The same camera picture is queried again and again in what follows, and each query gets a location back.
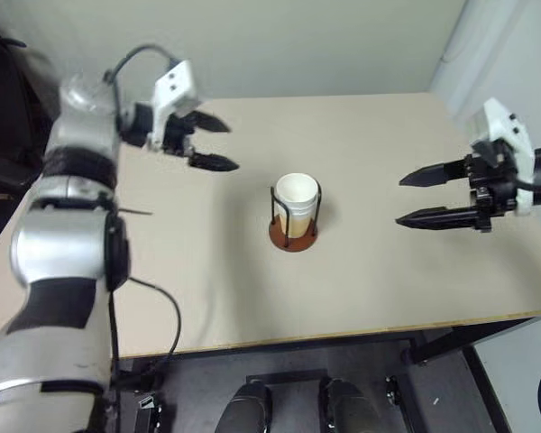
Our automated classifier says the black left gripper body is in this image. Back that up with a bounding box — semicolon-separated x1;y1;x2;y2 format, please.
161;112;197;160

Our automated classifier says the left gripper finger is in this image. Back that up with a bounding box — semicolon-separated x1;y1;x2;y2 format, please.
188;153;241;173
192;111;233;134

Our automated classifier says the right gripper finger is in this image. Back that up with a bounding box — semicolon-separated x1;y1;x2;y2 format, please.
395;204;480;231
398;158;472;189

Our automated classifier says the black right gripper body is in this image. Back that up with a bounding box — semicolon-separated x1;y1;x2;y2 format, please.
463;139;522;234

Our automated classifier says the black chair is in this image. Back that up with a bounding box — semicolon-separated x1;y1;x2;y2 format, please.
0;8;62;199

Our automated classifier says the dark glossy rounded shape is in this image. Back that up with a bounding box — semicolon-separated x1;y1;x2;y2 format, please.
317;377;381;433
213;378;272;433

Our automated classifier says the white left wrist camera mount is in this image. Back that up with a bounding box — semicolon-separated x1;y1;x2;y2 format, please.
145;59;200;152

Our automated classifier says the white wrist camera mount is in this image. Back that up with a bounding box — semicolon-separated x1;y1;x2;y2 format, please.
145;59;200;152
471;97;536;216

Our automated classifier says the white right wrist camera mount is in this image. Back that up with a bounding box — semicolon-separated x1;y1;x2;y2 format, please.
471;97;536;216

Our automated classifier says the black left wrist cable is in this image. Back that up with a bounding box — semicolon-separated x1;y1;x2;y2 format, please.
103;42;184;132

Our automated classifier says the wire cup holder wooden base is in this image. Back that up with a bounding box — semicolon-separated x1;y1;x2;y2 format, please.
268;182;322;253

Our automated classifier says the black metal table frame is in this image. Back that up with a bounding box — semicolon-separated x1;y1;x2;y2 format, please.
110;315;540;393

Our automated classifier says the black left elbow cable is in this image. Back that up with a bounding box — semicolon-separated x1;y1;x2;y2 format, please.
107;275;183;375

